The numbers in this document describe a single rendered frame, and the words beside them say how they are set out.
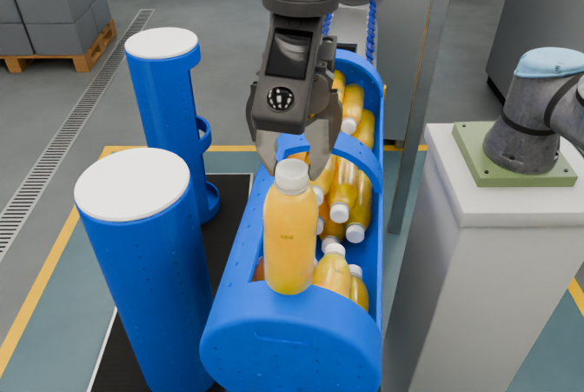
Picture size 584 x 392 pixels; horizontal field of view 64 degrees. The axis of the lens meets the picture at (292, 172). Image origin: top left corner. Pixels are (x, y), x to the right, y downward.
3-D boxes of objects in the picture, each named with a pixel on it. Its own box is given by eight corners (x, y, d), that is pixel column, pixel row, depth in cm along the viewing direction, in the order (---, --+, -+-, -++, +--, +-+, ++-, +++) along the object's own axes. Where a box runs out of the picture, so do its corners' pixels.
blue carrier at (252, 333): (380, 135, 146) (388, 49, 128) (374, 427, 79) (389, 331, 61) (289, 130, 150) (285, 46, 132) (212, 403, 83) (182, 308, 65)
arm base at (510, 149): (534, 128, 108) (548, 90, 101) (571, 170, 97) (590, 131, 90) (471, 134, 107) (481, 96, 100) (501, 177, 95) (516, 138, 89)
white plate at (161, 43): (141, 63, 166) (142, 66, 167) (209, 43, 179) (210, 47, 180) (114, 37, 184) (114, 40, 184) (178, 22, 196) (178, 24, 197)
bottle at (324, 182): (315, 126, 107) (304, 178, 93) (343, 138, 108) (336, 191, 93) (303, 148, 111) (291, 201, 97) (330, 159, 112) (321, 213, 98)
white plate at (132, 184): (201, 150, 126) (202, 154, 127) (102, 143, 128) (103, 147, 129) (169, 223, 104) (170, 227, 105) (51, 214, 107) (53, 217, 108)
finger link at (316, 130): (340, 156, 58) (333, 89, 52) (336, 186, 53) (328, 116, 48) (315, 156, 58) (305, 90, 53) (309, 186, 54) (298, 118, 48)
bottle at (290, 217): (268, 256, 69) (267, 155, 57) (315, 262, 68) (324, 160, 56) (259, 296, 63) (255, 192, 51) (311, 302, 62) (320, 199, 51)
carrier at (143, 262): (230, 333, 182) (159, 326, 184) (203, 153, 127) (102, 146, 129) (213, 407, 160) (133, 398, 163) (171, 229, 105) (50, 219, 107)
